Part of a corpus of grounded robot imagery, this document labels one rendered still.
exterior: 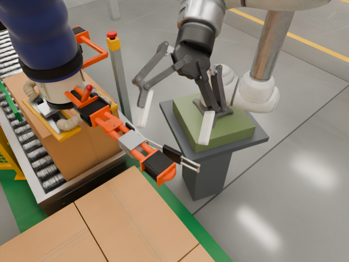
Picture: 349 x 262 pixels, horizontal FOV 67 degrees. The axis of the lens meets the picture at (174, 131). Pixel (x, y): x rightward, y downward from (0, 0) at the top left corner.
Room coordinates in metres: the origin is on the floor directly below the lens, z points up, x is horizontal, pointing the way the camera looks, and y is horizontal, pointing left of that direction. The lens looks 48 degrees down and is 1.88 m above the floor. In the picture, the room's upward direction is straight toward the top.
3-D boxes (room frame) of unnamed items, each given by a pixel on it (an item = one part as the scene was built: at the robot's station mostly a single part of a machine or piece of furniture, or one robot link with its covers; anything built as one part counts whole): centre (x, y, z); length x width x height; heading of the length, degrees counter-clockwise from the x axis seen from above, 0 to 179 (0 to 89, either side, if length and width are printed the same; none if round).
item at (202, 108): (1.15, -0.21, 0.87); 0.22 x 0.18 x 0.06; 23
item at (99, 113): (0.72, 0.30, 1.20); 0.10 x 0.08 x 0.06; 135
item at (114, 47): (1.64, 0.41, 0.50); 0.07 x 0.07 x 1.00; 38
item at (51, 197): (0.88, 0.45, 0.58); 0.70 x 0.03 x 0.06; 128
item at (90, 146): (1.16, 0.66, 0.75); 0.60 x 0.40 x 0.40; 40
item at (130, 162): (0.87, 0.45, 0.47); 0.70 x 0.03 x 0.15; 128
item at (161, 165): (0.47, 0.05, 1.20); 0.08 x 0.07 x 0.05; 45
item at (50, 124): (0.82, 0.54, 1.10); 0.34 x 0.10 x 0.05; 45
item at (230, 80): (1.12, -0.23, 1.01); 0.18 x 0.16 x 0.22; 68
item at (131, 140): (0.56, 0.14, 1.20); 0.07 x 0.07 x 0.04; 45
